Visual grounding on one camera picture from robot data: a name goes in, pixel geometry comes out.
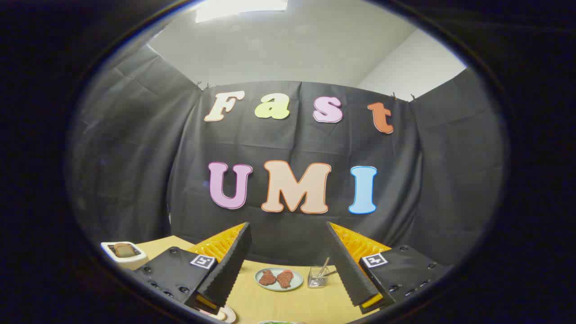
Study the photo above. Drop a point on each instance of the thin wooden stick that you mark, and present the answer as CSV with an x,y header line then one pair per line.
x,y
325,263

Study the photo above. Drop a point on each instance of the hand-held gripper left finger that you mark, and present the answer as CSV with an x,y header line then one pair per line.
x,y
229,270

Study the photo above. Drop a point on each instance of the black backdrop cloth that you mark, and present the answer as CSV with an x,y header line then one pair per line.
x,y
292,148

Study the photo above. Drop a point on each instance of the reddish brown meat patty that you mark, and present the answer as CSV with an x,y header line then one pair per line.
x,y
285,279

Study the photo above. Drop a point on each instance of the plain toast bread slice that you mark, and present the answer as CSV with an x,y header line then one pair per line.
x,y
123,249

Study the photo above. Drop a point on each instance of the cream white toaster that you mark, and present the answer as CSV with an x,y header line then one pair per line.
x,y
135,262

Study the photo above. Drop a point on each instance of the round beige plate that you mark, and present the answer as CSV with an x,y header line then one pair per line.
x,y
230,315

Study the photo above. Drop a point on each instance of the dark brown meat patty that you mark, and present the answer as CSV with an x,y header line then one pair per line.
x,y
267,277

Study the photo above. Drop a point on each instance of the light blue plate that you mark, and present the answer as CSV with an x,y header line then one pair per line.
x,y
298,281

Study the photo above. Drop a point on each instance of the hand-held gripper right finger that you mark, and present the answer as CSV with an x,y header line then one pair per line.
x,y
344,265

